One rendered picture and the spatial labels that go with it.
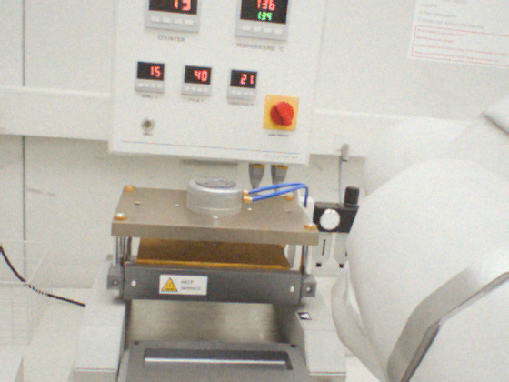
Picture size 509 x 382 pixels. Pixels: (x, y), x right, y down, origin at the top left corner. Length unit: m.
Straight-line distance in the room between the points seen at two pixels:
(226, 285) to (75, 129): 0.64
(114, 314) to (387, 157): 0.43
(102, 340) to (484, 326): 0.56
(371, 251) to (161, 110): 0.70
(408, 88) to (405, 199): 1.19
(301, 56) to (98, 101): 0.51
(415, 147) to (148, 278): 0.42
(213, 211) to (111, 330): 0.21
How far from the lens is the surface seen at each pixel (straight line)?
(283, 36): 0.93
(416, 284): 0.23
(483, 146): 0.36
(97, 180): 1.36
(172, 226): 0.74
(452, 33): 1.48
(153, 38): 0.92
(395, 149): 0.45
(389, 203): 0.27
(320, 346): 0.74
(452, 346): 0.22
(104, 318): 0.74
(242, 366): 0.69
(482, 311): 0.22
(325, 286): 1.42
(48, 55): 1.33
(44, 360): 1.15
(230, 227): 0.74
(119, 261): 0.77
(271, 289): 0.77
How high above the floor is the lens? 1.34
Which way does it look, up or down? 15 degrees down
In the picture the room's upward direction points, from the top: 6 degrees clockwise
